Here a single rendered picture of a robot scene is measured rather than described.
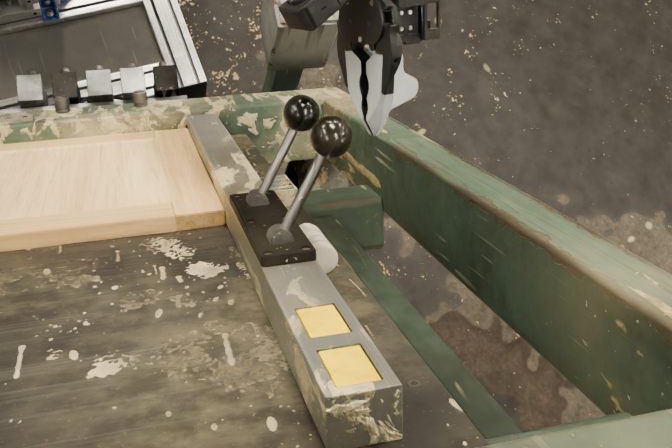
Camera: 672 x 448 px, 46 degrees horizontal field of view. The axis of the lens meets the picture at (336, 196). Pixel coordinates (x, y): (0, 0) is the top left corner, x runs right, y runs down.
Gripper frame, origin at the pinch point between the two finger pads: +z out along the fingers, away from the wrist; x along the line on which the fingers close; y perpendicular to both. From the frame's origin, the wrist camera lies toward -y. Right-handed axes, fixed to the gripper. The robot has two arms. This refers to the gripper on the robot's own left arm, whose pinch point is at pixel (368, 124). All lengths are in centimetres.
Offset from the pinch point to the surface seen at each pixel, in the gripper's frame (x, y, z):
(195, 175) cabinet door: 29.1, -6.6, 10.3
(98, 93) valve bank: 81, 0, 6
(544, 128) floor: 98, 150, 39
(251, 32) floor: 153, 76, 6
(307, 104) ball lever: 0.9, -7.1, -3.0
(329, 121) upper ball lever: -9.5, -11.9, -3.6
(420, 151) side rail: 8.6, 15.3, 7.2
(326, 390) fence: -29.6, -27.4, 8.0
